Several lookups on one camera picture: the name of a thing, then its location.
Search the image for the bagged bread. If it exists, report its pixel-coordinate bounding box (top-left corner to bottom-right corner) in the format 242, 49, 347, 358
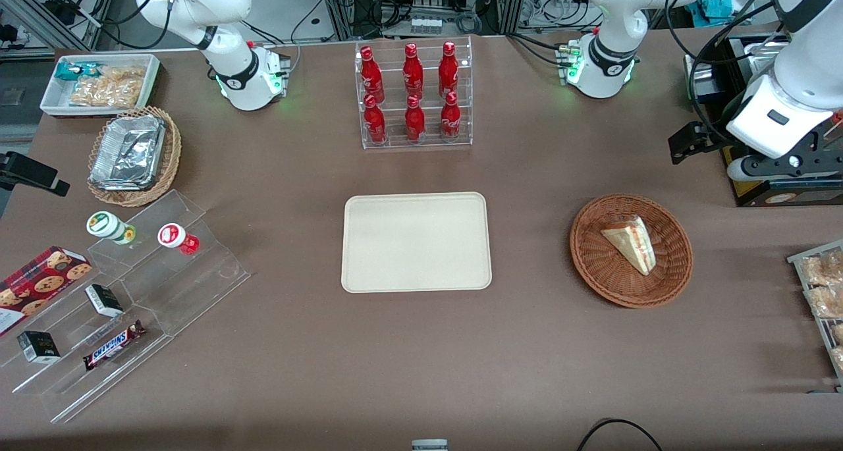
800, 251, 843, 288
806, 285, 843, 319

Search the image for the clear acrylic stepped stand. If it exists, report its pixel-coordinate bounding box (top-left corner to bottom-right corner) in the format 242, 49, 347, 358
0, 189, 252, 425

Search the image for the white plastic bin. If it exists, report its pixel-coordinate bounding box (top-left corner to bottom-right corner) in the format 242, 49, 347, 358
40, 53, 161, 119

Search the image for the clear bag of chips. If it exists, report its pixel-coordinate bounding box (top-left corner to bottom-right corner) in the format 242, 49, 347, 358
68, 65, 147, 109

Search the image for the teal snack packet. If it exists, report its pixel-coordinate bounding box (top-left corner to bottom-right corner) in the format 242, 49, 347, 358
54, 61, 101, 83

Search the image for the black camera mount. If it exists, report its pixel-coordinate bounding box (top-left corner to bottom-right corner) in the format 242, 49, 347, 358
0, 151, 71, 198

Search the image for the green lid drink bottle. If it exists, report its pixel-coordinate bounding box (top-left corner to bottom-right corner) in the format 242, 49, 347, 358
86, 211, 138, 246

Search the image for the beige plastic tray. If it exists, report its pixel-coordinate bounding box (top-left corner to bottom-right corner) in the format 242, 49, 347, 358
341, 192, 493, 294

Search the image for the red cookie box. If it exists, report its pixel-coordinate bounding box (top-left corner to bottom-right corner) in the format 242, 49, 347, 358
0, 245, 94, 337

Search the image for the light wicker basket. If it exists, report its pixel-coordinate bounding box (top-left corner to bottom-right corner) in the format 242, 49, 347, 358
87, 105, 182, 208

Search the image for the small black box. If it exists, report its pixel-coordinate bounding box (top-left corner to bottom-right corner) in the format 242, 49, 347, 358
84, 283, 124, 319
16, 330, 62, 364

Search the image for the teal plastic bag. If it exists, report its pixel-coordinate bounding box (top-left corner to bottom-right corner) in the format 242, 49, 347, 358
685, 0, 755, 22

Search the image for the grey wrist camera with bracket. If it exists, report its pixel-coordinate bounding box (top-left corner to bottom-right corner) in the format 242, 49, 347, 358
727, 127, 843, 182

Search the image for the black food warmer machine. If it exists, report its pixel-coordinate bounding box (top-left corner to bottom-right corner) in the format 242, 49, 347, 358
684, 33, 843, 207

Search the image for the clear acrylic bottle rack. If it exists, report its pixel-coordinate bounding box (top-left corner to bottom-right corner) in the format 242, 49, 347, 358
355, 36, 474, 151

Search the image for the triangular sandwich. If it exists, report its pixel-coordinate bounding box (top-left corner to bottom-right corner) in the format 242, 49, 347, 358
600, 215, 657, 277

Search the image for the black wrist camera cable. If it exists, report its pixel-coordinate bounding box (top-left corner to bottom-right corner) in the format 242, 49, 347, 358
664, 0, 794, 132

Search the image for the brown wicker basket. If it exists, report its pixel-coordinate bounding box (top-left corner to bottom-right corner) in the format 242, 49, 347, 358
570, 194, 694, 309

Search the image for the tray of packaged pastries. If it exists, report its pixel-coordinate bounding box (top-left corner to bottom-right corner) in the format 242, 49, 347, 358
786, 240, 843, 394

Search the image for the aluminium foil tray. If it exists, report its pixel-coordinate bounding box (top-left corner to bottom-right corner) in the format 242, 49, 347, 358
89, 113, 166, 191

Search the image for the red cola bottle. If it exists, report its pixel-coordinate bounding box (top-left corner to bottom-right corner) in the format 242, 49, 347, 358
404, 95, 426, 143
439, 91, 462, 140
402, 43, 425, 100
363, 94, 387, 144
438, 41, 460, 99
360, 46, 385, 104

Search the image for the snickers chocolate bar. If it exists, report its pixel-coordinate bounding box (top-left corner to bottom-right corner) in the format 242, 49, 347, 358
82, 319, 147, 372

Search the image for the red lid drink bottle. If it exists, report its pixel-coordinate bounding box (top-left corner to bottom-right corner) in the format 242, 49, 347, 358
157, 223, 201, 256

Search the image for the black cable loop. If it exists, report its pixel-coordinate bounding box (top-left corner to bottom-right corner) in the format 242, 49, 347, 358
577, 418, 663, 451

